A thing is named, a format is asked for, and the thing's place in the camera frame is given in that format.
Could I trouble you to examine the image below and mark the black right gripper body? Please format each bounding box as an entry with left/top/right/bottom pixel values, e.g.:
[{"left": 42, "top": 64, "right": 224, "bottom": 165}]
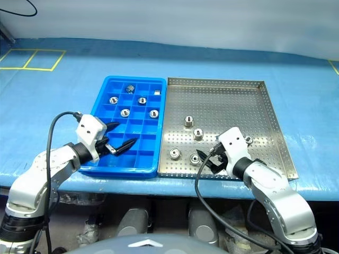
[{"left": 208, "top": 152, "right": 229, "bottom": 171}]

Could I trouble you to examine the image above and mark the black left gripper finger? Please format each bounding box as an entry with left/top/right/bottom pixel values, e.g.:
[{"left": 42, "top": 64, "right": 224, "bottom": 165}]
[
  {"left": 105, "top": 122, "right": 121, "bottom": 133},
  {"left": 113, "top": 138, "right": 139, "bottom": 157}
]

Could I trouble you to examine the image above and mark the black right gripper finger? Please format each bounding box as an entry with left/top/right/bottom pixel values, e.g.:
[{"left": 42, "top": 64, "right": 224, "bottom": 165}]
[
  {"left": 211, "top": 164, "right": 227, "bottom": 176},
  {"left": 195, "top": 149, "right": 213, "bottom": 162}
]

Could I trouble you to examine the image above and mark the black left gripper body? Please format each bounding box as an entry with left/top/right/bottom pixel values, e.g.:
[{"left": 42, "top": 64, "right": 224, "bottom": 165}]
[{"left": 95, "top": 135, "right": 118, "bottom": 157}]

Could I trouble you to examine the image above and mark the blue compartment tray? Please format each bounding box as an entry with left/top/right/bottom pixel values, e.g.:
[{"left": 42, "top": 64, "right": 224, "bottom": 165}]
[{"left": 78, "top": 75, "right": 167, "bottom": 179}]

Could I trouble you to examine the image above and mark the perforated metal tray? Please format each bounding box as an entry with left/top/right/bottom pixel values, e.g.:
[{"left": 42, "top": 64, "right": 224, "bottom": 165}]
[{"left": 157, "top": 77, "right": 300, "bottom": 182}]

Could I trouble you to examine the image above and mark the dark grey rounded shape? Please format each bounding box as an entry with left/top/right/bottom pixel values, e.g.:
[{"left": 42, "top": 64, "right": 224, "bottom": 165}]
[
  {"left": 117, "top": 207, "right": 150, "bottom": 237},
  {"left": 188, "top": 207, "right": 219, "bottom": 246}
]

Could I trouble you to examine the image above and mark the grey robot torso cover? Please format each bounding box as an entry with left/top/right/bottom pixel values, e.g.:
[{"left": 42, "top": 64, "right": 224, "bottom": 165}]
[{"left": 65, "top": 233, "right": 226, "bottom": 254}]

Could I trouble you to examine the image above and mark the yellow tape double square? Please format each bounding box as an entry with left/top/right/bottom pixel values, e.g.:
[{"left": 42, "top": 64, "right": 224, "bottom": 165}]
[{"left": 0, "top": 48, "right": 67, "bottom": 72}]

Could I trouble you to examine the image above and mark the yellow tape corner mark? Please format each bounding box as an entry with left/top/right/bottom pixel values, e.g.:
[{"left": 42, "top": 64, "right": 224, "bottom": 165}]
[{"left": 328, "top": 60, "right": 339, "bottom": 76}]

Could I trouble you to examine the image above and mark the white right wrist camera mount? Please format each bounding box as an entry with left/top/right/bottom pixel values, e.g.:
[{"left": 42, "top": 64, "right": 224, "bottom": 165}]
[{"left": 216, "top": 126, "right": 253, "bottom": 177}]

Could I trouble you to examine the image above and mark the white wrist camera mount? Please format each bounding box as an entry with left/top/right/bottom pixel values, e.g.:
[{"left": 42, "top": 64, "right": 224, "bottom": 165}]
[
  {"left": 76, "top": 114, "right": 108, "bottom": 163},
  {"left": 216, "top": 126, "right": 253, "bottom": 177}
]

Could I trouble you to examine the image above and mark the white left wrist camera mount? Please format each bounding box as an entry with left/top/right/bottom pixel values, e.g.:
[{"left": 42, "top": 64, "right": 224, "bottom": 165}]
[{"left": 76, "top": 114, "right": 108, "bottom": 163}]

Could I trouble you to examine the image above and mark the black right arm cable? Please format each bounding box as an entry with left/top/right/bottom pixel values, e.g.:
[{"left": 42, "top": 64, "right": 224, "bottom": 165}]
[{"left": 194, "top": 142, "right": 295, "bottom": 254}]

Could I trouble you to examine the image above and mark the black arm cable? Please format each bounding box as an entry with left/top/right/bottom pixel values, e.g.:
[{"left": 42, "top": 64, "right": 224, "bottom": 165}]
[
  {"left": 194, "top": 142, "right": 295, "bottom": 254},
  {"left": 29, "top": 111, "right": 84, "bottom": 254}
]

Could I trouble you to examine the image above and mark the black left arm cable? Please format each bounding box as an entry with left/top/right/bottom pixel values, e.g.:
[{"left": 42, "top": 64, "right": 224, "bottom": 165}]
[{"left": 29, "top": 111, "right": 84, "bottom": 254}]

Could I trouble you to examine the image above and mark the thin black wall cable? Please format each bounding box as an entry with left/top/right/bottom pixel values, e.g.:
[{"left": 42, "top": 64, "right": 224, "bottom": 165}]
[{"left": 0, "top": 0, "right": 38, "bottom": 17}]

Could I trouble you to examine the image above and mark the grey metal bracket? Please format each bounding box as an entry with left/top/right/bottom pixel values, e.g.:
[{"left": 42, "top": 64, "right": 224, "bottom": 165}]
[{"left": 0, "top": 22, "right": 16, "bottom": 44}]

